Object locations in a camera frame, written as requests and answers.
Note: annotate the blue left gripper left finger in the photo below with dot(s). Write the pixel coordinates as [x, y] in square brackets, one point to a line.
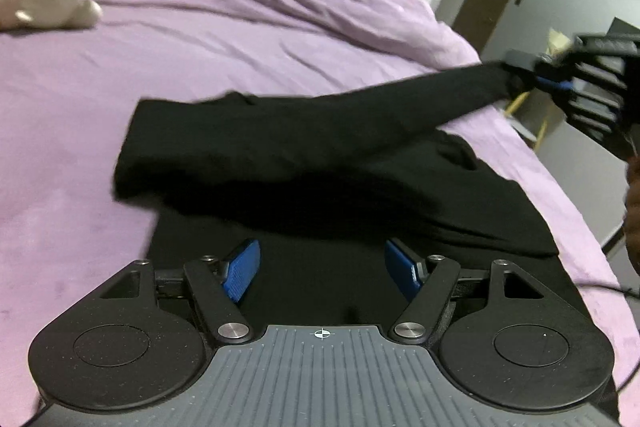
[238, 269]

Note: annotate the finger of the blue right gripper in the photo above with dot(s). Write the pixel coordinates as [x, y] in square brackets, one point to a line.
[554, 86]

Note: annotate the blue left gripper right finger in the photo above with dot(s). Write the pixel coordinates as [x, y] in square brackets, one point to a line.
[407, 269]

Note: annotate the black garment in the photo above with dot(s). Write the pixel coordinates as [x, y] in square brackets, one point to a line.
[323, 183]

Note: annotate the wrapped flower bouquet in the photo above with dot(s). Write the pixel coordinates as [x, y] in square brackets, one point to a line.
[557, 43]

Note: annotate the yellow-legged side table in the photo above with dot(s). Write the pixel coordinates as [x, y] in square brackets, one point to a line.
[529, 116]

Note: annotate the black monitor screen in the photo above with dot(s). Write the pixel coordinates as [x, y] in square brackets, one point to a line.
[620, 27]

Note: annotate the purple bed blanket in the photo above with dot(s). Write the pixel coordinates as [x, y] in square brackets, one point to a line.
[67, 98]

